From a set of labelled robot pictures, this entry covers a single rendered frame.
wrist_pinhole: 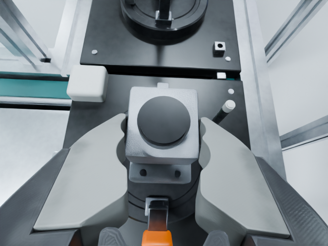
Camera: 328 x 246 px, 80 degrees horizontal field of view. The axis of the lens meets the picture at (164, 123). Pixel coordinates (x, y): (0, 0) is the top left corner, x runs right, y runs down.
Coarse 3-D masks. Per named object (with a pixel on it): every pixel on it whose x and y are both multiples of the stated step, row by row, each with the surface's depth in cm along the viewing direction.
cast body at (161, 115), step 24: (144, 96) 12; (168, 96) 11; (192, 96) 12; (144, 120) 11; (168, 120) 11; (192, 120) 12; (144, 144) 11; (168, 144) 11; (192, 144) 11; (144, 168) 14; (168, 168) 14
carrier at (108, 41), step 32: (96, 0) 33; (128, 0) 29; (192, 0) 31; (224, 0) 34; (96, 32) 30; (128, 32) 31; (160, 32) 29; (192, 32) 31; (224, 32) 32; (96, 64) 29; (128, 64) 29; (160, 64) 29; (192, 64) 29; (224, 64) 30
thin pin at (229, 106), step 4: (228, 100) 16; (224, 104) 16; (228, 104) 16; (232, 104) 16; (224, 108) 16; (228, 108) 16; (232, 108) 16; (220, 112) 17; (224, 112) 17; (228, 112) 16; (216, 116) 18; (220, 116) 18; (224, 116) 17; (212, 120) 19; (216, 120) 19; (220, 120) 18
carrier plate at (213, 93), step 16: (112, 80) 28; (128, 80) 28; (144, 80) 28; (160, 80) 28; (176, 80) 28; (192, 80) 28; (208, 80) 29; (224, 80) 29; (112, 96) 27; (128, 96) 27; (208, 96) 28; (224, 96) 28; (240, 96) 28; (80, 112) 26; (96, 112) 26; (112, 112) 26; (208, 112) 27; (240, 112) 27; (80, 128) 25; (224, 128) 26; (240, 128) 26; (64, 144) 25; (128, 224) 22; (144, 224) 22; (176, 224) 22; (192, 224) 22; (128, 240) 21; (176, 240) 22; (192, 240) 22
